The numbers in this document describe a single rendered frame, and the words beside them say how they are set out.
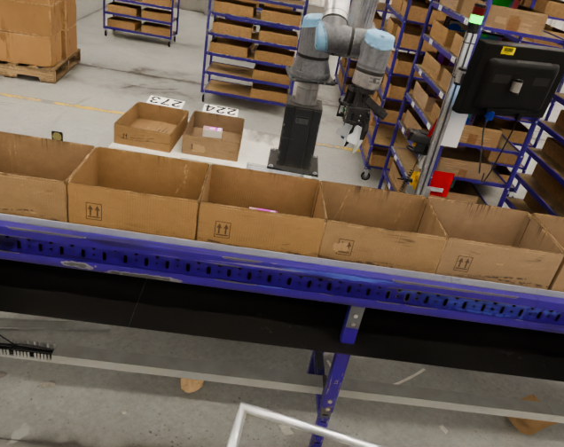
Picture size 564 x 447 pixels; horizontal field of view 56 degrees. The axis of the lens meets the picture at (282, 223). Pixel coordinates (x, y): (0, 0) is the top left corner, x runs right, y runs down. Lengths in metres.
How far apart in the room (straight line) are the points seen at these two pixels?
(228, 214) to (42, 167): 0.74
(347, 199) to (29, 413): 1.49
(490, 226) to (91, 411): 1.72
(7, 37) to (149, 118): 3.33
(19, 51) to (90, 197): 4.59
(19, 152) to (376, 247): 1.26
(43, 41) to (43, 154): 4.12
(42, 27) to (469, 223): 4.90
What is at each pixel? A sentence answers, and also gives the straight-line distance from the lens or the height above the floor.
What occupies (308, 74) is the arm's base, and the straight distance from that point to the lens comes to 2.53.
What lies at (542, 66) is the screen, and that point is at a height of 1.48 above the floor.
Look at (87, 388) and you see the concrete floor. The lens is 2.46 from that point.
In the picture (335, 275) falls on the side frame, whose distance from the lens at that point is 1.65.
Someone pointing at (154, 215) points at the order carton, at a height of 0.98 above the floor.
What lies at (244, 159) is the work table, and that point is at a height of 0.75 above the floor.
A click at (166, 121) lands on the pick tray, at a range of 3.03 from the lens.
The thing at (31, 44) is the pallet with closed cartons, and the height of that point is 0.35.
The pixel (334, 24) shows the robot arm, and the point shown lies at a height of 1.56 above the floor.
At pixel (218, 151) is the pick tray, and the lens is 2.65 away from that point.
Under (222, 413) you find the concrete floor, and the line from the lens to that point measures 2.37.
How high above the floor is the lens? 1.81
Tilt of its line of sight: 29 degrees down
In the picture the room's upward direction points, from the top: 11 degrees clockwise
